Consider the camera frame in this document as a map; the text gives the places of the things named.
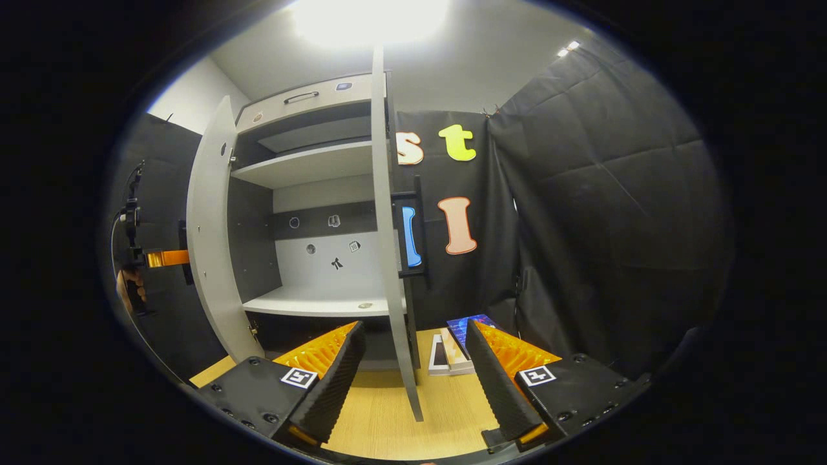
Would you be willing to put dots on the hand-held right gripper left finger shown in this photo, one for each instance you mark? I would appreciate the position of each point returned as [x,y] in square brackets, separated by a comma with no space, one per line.
[336,381]

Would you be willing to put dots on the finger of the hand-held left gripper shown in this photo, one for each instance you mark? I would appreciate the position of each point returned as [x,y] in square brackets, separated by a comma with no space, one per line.
[167,258]

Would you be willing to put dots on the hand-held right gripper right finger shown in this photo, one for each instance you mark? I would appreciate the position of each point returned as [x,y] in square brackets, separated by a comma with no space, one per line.
[494,381]

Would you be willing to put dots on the grey cabinet door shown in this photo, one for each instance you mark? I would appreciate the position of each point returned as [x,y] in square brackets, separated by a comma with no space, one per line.
[213,258]
[387,258]

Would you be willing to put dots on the grey double-door shoe cabinet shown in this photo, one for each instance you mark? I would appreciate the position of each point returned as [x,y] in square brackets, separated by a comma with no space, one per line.
[303,168]

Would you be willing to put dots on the tan book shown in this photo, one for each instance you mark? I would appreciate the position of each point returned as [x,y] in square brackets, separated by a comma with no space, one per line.
[459,358]

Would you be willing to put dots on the blue book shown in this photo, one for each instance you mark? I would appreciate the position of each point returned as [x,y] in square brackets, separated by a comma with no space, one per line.
[460,329]

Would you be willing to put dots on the black backdrop cloth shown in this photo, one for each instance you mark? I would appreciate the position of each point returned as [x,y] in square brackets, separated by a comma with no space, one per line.
[614,226]

